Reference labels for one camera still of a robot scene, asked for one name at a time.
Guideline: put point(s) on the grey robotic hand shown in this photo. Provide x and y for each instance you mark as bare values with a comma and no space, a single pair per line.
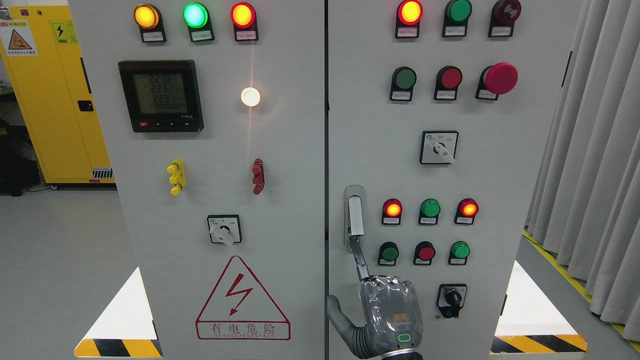
393,320

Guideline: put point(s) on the silver cabinet door handle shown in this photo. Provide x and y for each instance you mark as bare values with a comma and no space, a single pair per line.
353,223

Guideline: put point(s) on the right grey cabinet door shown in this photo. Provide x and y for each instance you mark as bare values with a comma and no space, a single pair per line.
376,143

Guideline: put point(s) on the grey cabinet door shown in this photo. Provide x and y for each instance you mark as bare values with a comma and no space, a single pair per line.
283,227
376,143

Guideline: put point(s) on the left grey cabinet door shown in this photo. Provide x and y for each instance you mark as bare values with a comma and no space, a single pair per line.
283,227

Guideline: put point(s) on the green push button lower left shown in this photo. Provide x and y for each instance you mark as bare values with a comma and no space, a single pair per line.
388,254

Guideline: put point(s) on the green push button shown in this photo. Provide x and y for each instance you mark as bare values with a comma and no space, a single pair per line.
388,254
459,253
403,80

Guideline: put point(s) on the red push button lower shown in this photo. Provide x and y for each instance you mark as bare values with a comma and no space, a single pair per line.
424,253

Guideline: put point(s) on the red push button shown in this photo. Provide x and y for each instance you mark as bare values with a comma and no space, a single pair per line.
424,253
447,81

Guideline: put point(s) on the green push button lower right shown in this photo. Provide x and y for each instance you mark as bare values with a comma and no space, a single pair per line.
459,253

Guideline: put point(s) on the red lit light middle left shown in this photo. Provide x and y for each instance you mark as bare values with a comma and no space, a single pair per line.
392,210

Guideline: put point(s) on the green light middle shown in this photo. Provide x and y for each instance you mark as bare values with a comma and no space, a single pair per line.
429,212

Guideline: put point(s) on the red lit light middle right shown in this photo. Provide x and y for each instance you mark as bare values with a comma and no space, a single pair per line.
466,211

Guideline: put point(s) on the red electrical hazard sticker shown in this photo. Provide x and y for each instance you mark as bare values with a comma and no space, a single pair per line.
240,308

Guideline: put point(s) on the red terminal connector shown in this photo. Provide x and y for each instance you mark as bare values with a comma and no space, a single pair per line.
258,171

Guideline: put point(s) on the grey curtain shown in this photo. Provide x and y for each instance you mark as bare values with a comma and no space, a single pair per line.
586,204

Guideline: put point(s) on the green push button upper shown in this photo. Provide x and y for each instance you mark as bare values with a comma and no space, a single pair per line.
403,80

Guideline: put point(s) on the red push button upper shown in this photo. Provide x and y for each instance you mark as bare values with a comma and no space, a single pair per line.
447,81

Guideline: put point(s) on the red emergency stop button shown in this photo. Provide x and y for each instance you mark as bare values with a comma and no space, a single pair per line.
495,80

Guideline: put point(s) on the white lit indicator light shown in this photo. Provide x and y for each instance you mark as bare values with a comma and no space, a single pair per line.
250,97

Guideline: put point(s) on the yellow terminal connector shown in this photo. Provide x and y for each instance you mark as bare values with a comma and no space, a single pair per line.
177,178

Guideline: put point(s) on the red lit light top right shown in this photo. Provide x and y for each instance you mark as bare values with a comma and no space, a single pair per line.
408,19

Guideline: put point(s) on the green unlit light top right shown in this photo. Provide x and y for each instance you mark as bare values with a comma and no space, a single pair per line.
455,18

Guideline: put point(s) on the black digital power meter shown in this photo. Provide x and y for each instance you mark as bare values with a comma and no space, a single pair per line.
162,96

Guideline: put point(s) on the dark red buzzer light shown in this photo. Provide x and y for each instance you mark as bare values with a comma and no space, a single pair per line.
503,17

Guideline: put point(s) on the red lit indicator light left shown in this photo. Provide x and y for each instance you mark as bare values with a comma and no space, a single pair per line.
245,22

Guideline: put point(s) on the green lit indicator light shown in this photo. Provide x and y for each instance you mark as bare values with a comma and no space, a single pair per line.
197,19

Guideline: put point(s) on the amber indicator light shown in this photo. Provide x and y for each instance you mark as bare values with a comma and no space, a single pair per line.
150,23

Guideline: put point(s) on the yellow safety cabinet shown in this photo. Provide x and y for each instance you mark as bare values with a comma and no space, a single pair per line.
40,48

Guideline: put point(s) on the black key selector switch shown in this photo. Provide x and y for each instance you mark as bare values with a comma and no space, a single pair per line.
451,299

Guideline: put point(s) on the right panel rotary switch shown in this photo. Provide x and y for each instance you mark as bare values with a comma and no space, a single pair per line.
438,147

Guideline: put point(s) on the panel rotary switch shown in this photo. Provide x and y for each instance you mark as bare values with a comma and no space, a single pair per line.
438,147
224,229

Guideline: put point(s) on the left panel rotary switch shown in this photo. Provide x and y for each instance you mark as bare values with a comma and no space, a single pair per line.
224,229

